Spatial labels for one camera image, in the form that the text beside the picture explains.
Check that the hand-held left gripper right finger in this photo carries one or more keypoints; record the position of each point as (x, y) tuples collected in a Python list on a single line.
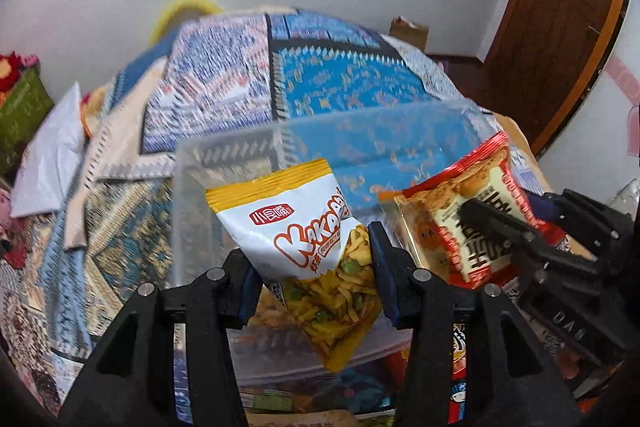
[(380, 268)]

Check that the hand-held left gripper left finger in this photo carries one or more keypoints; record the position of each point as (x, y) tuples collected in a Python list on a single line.
[(248, 294)]

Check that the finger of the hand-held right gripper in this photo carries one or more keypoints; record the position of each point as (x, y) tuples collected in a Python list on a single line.
[(590, 219), (500, 227)]

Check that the red biscuit snack packet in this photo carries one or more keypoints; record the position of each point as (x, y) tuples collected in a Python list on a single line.
[(450, 202)]

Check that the white and yellow snack packet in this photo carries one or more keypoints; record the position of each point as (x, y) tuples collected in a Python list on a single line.
[(280, 217)]

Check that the clear plastic storage box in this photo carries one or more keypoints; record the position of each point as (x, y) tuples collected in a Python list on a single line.
[(310, 142)]

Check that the blue snack packet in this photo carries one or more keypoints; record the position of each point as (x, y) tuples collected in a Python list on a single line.
[(365, 389)]

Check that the red cartoon snack packet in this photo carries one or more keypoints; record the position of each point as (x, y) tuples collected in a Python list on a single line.
[(459, 372)]

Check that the blue patterned patchwork blanket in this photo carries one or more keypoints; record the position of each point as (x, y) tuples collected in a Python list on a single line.
[(325, 77)]

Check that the brown wooden door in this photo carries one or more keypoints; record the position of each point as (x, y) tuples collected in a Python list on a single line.
[(550, 22)]

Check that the beige cloth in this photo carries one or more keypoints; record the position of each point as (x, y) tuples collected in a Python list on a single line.
[(125, 127)]

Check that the cardboard box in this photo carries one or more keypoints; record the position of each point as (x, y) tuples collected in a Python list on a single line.
[(410, 32)]

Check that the white pillow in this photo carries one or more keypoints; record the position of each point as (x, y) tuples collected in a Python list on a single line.
[(47, 162)]

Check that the pink cloth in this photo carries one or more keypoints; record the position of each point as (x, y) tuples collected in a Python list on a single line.
[(10, 227)]

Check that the green box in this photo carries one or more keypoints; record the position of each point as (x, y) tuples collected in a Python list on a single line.
[(20, 117)]

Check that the yellow round object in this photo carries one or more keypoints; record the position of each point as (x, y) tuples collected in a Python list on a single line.
[(185, 7)]

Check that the red plush toy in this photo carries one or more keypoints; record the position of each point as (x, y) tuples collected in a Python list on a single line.
[(12, 67)]

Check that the pink wall decoration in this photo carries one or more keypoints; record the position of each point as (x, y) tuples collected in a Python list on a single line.
[(625, 92)]

